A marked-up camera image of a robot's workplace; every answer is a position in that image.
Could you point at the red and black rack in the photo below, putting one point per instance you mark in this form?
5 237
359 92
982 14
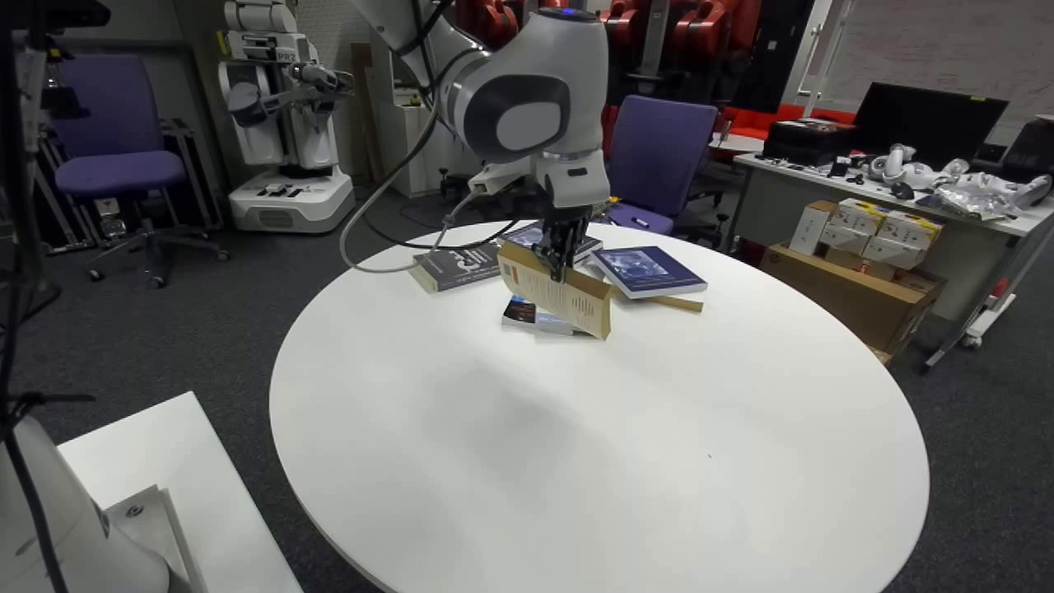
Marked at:
702 22

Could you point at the grey metal mounting plate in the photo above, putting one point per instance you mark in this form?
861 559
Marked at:
154 533

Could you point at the red items on desk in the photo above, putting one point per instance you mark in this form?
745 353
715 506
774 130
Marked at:
807 117

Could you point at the white book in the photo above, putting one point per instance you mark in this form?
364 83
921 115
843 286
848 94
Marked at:
559 326

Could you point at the black computer monitor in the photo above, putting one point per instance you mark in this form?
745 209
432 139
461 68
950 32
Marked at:
935 120

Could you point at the dark book with red writing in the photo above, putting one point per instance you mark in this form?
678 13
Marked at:
547 298

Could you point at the white robot base platform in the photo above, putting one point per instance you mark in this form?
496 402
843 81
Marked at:
167 450

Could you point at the thin tan book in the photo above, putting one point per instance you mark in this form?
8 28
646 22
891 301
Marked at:
678 306

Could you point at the black box device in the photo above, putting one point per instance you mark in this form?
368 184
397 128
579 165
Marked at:
1031 153

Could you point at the white office desk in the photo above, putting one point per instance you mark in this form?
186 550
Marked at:
993 266

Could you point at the brown cardboard box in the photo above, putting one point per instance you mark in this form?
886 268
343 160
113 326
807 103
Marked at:
858 298

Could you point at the thin blue cover book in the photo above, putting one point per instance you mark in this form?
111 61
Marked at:
655 268

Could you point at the purple office chair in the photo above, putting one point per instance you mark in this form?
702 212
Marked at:
662 153
116 171

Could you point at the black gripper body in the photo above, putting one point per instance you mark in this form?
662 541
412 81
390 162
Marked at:
568 226

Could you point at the black and blue book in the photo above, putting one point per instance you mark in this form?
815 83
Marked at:
518 310

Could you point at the thick dark grey book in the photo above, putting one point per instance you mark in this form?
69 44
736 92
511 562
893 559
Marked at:
457 268

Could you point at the white robot on base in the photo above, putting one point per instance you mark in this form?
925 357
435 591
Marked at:
297 203

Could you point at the clear plastic bags pile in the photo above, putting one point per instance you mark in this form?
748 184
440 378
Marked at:
991 192

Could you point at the black printer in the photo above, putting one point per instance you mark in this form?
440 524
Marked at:
810 143

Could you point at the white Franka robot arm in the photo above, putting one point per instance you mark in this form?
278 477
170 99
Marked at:
529 110

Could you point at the small white carton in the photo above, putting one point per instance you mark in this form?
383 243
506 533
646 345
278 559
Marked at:
810 228

